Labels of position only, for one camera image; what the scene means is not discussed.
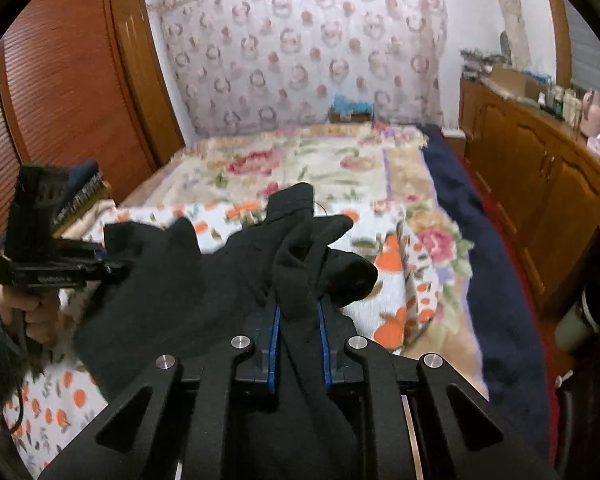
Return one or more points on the floral beige bed blanket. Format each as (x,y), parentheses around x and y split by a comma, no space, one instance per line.
(374,174)

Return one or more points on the circle pattern lace curtain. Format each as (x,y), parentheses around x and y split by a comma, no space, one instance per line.
(256,65)

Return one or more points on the navy blue bed cover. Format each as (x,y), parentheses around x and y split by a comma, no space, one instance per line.
(512,355)

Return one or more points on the grey window roller blind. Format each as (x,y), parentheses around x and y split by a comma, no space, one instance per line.
(585,50)

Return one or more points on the box with blue cloth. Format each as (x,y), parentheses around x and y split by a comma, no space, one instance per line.
(344,110)

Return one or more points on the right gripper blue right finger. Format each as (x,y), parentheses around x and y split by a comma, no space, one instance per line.
(331,328)

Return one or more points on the folded navy blue cloth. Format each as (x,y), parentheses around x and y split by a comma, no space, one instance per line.
(80,175)

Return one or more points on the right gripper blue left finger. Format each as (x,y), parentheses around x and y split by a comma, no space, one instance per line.
(268,343)

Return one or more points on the black printed t-shirt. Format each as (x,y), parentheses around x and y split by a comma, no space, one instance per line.
(173,348)

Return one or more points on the cardboard box on cabinet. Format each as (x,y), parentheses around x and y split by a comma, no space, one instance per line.
(513,84)

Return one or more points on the person's left hand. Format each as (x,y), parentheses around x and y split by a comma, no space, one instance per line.
(39,310)

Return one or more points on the wooden louvered wardrobe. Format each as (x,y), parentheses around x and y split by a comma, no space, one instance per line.
(80,80)

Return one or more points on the long wooden sideboard cabinet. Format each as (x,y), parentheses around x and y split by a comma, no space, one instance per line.
(544,182)

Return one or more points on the pink thermos jug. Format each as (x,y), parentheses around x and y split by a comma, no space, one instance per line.
(590,114)

